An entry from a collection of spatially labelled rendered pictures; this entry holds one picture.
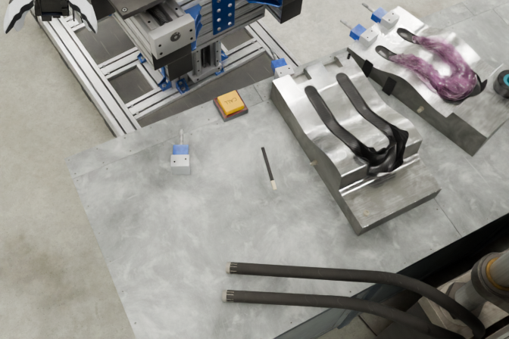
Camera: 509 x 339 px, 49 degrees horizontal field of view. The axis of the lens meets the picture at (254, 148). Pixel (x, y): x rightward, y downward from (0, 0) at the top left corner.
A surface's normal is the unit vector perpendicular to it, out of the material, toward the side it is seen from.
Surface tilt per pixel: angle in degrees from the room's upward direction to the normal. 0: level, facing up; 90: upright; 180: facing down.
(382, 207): 0
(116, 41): 0
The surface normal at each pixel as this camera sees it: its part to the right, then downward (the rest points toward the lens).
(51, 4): 0.17, 0.86
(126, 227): 0.04, -0.49
